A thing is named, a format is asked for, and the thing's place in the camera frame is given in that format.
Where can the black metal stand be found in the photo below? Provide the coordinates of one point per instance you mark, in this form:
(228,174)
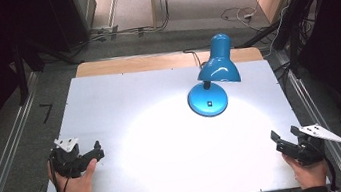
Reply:
(295,18)

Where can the person's left hand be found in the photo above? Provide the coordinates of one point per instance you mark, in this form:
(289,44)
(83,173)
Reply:
(77,186)

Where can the person's right hand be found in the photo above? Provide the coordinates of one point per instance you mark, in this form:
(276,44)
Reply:
(309,174)

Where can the blue desk lamp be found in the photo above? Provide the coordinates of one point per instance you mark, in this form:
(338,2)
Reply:
(212,98)

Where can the black cabinet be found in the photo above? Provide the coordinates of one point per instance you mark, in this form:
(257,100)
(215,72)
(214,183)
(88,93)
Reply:
(74,15)

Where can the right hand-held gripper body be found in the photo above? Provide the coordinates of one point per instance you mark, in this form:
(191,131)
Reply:
(310,145)

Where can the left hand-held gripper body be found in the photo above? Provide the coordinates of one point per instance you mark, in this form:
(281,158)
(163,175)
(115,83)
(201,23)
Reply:
(65,159)

